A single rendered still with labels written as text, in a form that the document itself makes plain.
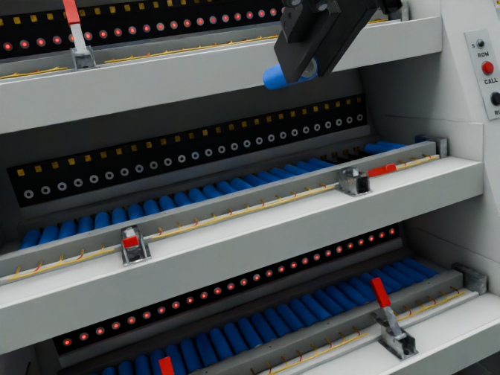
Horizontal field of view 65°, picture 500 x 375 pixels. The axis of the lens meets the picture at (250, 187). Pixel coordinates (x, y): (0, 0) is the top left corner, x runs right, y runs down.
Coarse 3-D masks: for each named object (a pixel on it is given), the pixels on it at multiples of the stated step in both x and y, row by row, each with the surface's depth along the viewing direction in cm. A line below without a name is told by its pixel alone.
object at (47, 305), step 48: (288, 144) 62; (480, 144) 50; (96, 192) 53; (336, 192) 49; (384, 192) 46; (432, 192) 49; (480, 192) 52; (0, 240) 49; (192, 240) 42; (240, 240) 41; (288, 240) 43; (336, 240) 46; (0, 288) 38; (48, 288) 37; (96, 288) 37; (144, 288) 39; (192, 288) 41; (0, 336) 35; (48, 336) 37
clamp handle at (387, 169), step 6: (354, 168) 47; (378, 168) 42; (384, 168) 41; (390, 168) 40; (396, 168) 41; (354, 174) 47; (360, 174) 46; (366, 174) 44; (372, 174) 43; (378, 174) 42
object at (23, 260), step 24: (432, 144) 55; (336, 168) 50; (360, 168) 51; (240, 192) 47; (264, 192) 47; (288, 192) 48; (312, 192) 47; (168, 216) 44; (192, 216) 45; (216, 216) 46; (72, 240) 41; (96, 240) 42; (120, 240) 42; (0, 264) 39; (24, 264) 40
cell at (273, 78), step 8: (312, 64) 27; (264, 72) 32; (272, 72) 30; (280, 72) 29; (304, 72) 27; (312, 72) 27; (264, 80) 32; (272, 80) 31; (280, 80) 30; (304, 80) 27; (272, 88) 32; (280, 88) 32
